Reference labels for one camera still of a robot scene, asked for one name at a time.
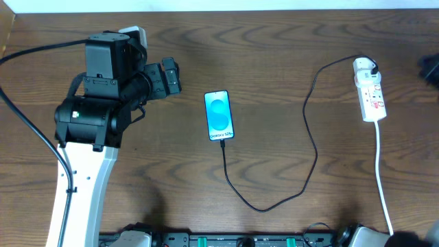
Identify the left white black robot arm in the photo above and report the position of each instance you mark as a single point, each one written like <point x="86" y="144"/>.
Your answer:
<point x="89" y="128"/>

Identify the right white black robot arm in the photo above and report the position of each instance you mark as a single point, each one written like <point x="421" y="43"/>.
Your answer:
<point x="359" y="235"/>

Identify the white power strip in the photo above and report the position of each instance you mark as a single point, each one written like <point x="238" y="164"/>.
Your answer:
<point x="371" y="99"/>

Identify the blue Samsung Galaxy smartphone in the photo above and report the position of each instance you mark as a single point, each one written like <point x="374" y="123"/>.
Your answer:
<point x="218" y="115"/>

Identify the white charger plug adapter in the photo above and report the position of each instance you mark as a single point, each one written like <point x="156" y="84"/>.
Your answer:
<point x="364" y="77"/>

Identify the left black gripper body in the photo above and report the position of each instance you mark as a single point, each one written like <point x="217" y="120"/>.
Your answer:
<point x="159" y="81"/>

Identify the brown cardboard panel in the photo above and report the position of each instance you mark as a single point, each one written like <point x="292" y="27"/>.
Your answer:
<point x="7" y="17"/>

